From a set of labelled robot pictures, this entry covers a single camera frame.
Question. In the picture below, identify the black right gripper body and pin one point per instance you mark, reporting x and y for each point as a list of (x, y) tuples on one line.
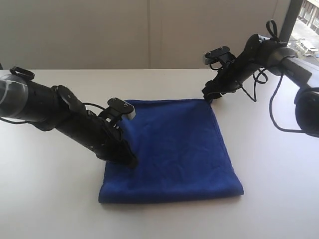
[(230, 76)]

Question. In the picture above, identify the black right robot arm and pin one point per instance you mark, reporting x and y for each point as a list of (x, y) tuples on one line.
[(267, 54)]

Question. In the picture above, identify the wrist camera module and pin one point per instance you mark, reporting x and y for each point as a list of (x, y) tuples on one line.
[(116, 110), (221, 55)]

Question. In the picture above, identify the dark window frame post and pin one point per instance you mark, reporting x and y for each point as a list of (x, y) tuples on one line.
[(285, 15)]

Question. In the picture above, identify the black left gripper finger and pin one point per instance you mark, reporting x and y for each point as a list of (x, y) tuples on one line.
[(125, 156)]

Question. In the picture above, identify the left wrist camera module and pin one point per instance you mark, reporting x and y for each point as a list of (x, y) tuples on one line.
[(116, 110)]

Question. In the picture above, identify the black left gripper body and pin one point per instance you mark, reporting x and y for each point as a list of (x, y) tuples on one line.
[(105, 140)]

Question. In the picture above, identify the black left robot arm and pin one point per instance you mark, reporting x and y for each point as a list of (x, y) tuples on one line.
[(24, 101)]

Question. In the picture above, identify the blue microfiber towel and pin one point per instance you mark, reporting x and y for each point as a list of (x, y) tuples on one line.
[(181, 156)]

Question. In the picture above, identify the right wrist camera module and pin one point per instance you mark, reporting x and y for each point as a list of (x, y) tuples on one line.
[(221, 55)]

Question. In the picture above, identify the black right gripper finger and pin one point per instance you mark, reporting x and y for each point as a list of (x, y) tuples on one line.
[(211, 91)]

